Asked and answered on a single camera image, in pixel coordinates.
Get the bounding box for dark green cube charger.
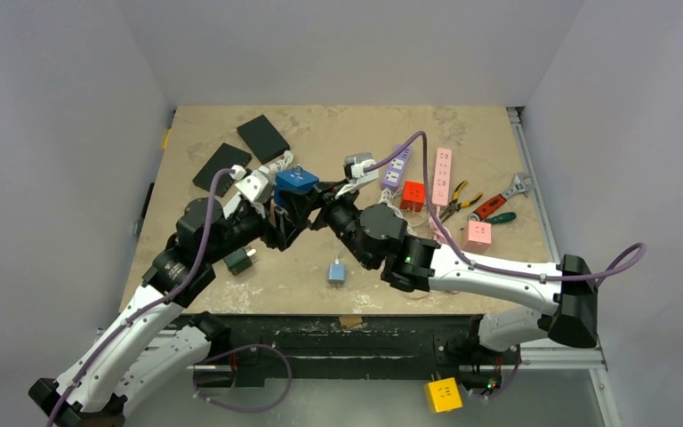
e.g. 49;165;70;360
223;246;256;276

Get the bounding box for black ribbed box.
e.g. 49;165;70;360
192;142;253;197

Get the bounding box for green handled screwdriver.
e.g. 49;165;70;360
484;212;518;224

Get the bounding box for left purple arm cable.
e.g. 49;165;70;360
44;167;293;427

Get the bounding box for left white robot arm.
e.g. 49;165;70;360
28;187;335;426

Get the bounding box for red cube charger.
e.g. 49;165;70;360
399;181;426;213

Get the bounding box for yellow cube charger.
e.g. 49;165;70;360
424;374;463;414

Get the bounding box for pink power strip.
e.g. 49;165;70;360
431;148;453;207

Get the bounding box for purple usb hub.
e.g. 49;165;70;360
381;147;412;192

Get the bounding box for white power strip cord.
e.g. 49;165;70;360
259;149;295;177

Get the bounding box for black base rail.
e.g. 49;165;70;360
165;314;605;391

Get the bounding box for red handled adjustable wrench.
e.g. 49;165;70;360
468;173;535;222

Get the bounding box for pink cube charger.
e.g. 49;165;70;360
462;220;493;254

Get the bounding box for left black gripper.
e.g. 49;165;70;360
204;195;297;264

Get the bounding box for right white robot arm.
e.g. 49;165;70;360
311;181;598;362

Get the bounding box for navy blue cube charger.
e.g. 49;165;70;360
274;165;319;207

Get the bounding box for yellow handled pliers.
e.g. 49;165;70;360
438;180;483;222

